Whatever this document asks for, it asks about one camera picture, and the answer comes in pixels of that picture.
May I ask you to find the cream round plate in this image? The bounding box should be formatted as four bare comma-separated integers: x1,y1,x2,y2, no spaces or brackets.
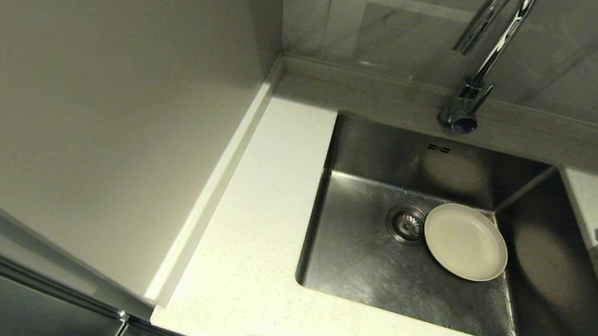
417,199,516,286

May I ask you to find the stainless steel sink basin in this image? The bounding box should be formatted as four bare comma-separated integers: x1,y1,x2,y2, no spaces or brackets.
288,107,598,336

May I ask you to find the chrome gooseneck faucet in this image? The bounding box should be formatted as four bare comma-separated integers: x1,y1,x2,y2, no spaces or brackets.
436,0,540,144

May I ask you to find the round metal drain strainer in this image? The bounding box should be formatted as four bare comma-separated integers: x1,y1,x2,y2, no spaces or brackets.
383,202,430,248

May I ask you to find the beige tall cabinet side panel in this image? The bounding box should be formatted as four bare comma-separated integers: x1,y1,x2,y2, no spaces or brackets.
0,0,295,320

